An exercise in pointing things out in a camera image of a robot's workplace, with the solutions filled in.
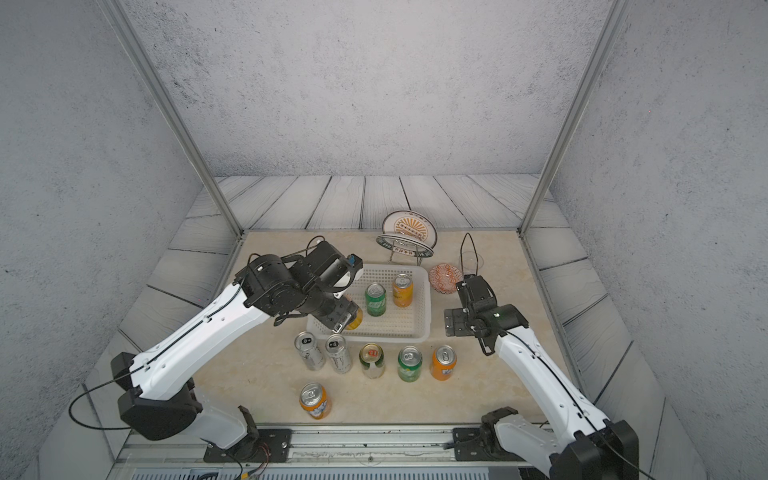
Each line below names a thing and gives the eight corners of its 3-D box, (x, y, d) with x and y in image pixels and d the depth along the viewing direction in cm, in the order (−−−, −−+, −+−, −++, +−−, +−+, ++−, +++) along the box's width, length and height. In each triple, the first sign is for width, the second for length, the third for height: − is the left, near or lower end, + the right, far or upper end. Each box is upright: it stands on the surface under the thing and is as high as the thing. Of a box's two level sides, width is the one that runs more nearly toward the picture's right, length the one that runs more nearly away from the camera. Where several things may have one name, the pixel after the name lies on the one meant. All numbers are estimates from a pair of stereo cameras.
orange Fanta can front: (430, 382, 85) (434, 366, 76) (428, 361, 89) (432, 344, 80) (451, 382, 85) (458, 366, 76) (449, 361, 89) (455, 344, 80)
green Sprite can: (397, 383, 85) (397, 367, 76) (397, 362, 89) (397, 345, 80) (420, 383, 85) (423, 367, 76) (419, 362, 89) (421, 345, 80)
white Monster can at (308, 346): (305, 372, 87) (291, 350, 76) (308, 354, 91) (296, 331, 79) (324, 372, 87) (313, 350, 76) (326, 354, 91) (316, 331, 79)
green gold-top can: (362, 380, 85) (358, 365, 77) (363, 360, 89) (360, 343, 80) (384, 380, 85) (383, 365, 77) (384, 359, 89) (383, 343, 80)
